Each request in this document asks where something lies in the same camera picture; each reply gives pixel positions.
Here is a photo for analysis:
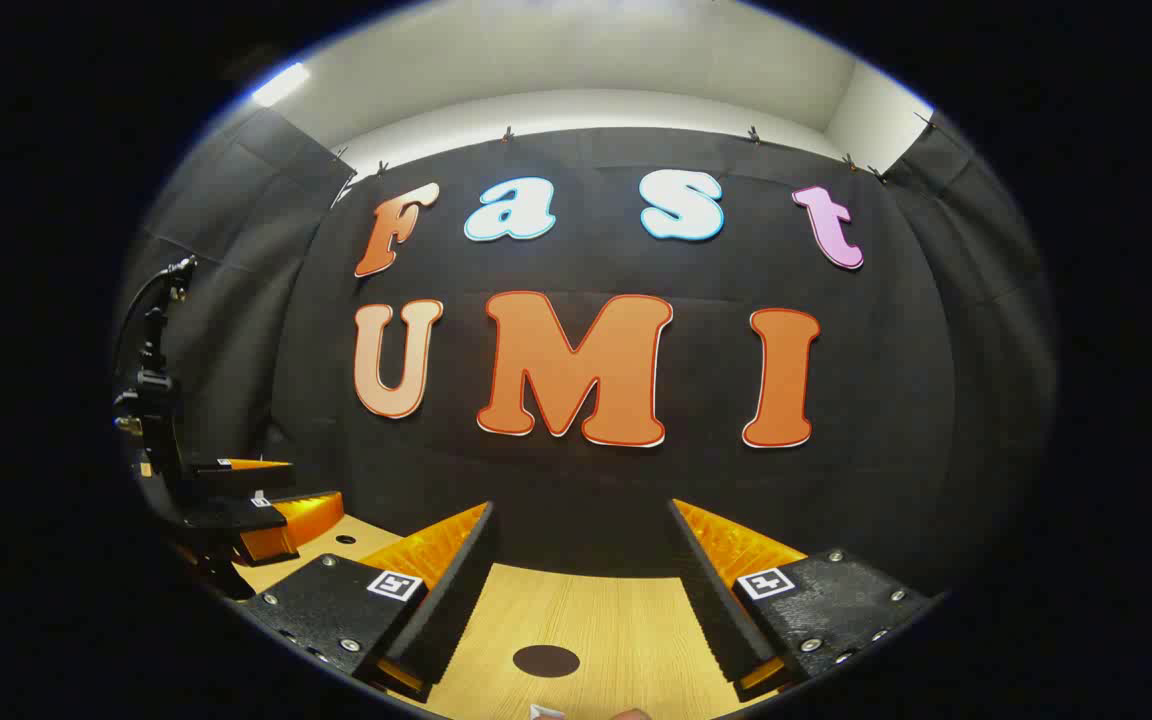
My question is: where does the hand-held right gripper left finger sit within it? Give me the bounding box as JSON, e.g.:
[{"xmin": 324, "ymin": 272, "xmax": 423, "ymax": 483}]
[{"xmin": 241, "ymin": 500, "xmax": 497, "ymax": 703}]

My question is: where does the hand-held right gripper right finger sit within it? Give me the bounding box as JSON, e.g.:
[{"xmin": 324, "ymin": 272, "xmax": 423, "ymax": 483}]
[{"xmin": 668, "ymin": 498, "xmax": 942, "ymax": 703}]

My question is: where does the dark round coaster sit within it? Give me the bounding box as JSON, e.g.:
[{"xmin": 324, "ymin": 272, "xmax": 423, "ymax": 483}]
[{"xmin": 513, "ymin": 645, "xmax": 581, "ymax": 679}]

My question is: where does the wooden desktop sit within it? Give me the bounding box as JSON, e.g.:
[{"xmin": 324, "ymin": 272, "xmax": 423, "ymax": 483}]
[{"xmin": 231, "ymin": 515, "xmax": 807, "ymax": 720}]

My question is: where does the black backdrop cloth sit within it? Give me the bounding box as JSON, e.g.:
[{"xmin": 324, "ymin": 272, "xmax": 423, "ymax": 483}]
[{"xmin": 271, "ymin": 125, "xmax": 957, "ymax": 581}]

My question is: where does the plain black cloth panel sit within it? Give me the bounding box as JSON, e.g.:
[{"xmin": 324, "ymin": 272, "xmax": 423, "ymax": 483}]
[
  {"xmin": 881, "ymin": 110, "xmax": 1057, "ymax": 601},
  {"xmin": 121, "ymin": 105, "xmax": 357, "ymax": 471}
]

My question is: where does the ceiling light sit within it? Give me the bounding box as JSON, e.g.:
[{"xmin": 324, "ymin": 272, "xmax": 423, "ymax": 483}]
[{"xmin": 251, "ymin": 62, "xmax": 312, "ymax": 108}]

